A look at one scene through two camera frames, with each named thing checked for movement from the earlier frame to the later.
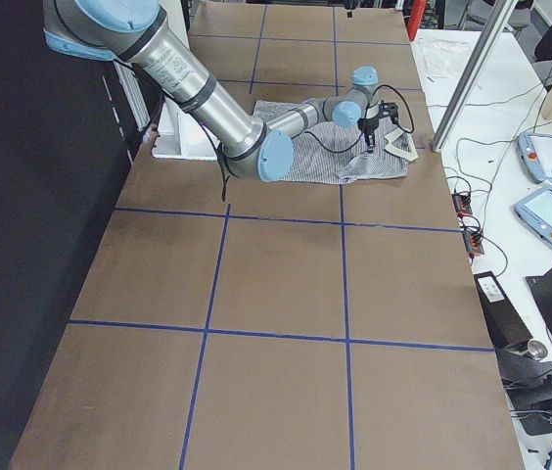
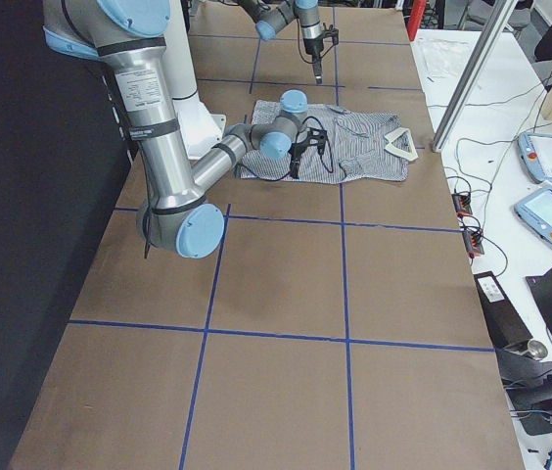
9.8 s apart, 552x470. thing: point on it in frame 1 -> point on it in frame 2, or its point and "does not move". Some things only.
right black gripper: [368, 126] -> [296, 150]
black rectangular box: [505, 327] does not move
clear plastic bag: [443, 59] does not move
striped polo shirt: [332, 153] does not move
